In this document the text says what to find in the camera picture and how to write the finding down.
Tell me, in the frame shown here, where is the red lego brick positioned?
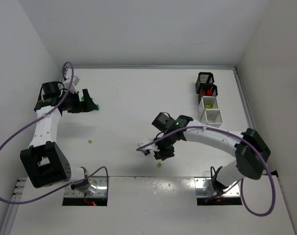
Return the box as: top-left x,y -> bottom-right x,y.
202,90 -> 213,96

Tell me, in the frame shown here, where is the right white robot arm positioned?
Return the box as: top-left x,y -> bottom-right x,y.
137,113 -> 271,195

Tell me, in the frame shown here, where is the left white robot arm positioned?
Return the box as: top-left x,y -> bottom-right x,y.
20,76 -> 99,188

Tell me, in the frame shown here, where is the near white mesh container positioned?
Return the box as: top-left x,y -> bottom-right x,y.
201,109 -> 223,127

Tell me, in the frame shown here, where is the white mesh container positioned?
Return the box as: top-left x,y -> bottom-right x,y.
201,109 -> 223,127
198,96 -> 219,116

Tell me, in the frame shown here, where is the black mesh container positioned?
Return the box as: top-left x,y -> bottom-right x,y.
195,72 -> 214,93
199,83 -> 218,98

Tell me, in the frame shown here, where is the far black mesh container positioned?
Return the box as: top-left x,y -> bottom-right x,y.
195,72 -> 214,93

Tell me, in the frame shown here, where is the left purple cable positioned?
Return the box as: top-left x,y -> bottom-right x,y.
0,61 -> 109,204

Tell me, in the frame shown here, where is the purple cable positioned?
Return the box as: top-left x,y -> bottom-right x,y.
0,61 -> 109,204
136,125 -> 274,216

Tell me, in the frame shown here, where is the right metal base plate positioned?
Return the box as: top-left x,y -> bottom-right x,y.
194,177 -> 240,199

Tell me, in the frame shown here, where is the metal base plate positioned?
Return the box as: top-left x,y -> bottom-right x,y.
64,176 -> 107,199
194,177 -> 240,199

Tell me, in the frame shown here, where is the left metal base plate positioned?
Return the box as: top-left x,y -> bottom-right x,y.
64,176 -> 107,199

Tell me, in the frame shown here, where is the right aluminium frame rail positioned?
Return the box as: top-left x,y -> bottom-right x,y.
233,67 -> 271,176

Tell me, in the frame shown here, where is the aluminium frame rail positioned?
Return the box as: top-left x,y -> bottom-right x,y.
233,67 -> 271,176
0,67 -> 68,235

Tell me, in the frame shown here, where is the left aluminium frame rail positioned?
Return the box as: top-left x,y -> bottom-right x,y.
0,67 -> 68,235

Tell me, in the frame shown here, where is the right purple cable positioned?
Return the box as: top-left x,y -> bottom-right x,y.
136,125 -> 274,216

